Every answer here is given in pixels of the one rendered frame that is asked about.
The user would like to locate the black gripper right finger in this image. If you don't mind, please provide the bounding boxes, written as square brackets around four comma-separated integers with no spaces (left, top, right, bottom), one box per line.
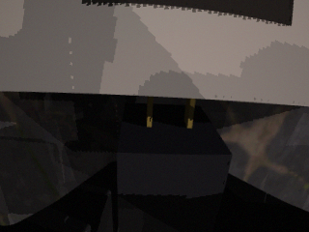
[212,173,309,232]

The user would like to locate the black two-prong plug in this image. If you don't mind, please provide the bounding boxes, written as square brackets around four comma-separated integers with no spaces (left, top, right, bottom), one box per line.
[116,96,232,232]

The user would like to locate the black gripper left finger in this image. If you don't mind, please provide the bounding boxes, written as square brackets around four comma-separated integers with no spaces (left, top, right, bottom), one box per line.
[0,161,119,232]

